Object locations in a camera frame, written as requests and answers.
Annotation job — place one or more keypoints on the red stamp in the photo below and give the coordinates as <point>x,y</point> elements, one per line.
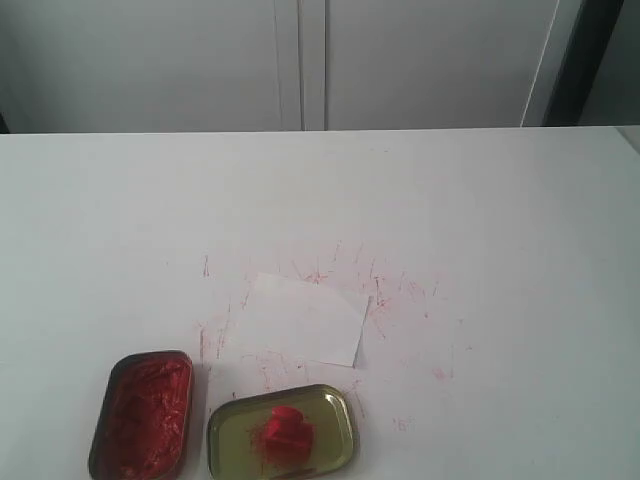
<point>287,438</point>

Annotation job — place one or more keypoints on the white paper sheet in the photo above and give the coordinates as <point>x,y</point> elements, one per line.
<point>300,320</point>

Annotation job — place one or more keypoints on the white cabinet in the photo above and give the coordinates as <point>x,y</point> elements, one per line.
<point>169,66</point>

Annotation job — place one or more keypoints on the red ink paste tin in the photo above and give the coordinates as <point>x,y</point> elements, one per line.
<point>142,427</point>

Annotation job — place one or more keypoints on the gold tin lid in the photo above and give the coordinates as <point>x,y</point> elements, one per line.
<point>234,434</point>

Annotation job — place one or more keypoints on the dark vertical post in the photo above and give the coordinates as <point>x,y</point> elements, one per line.
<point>587,45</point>

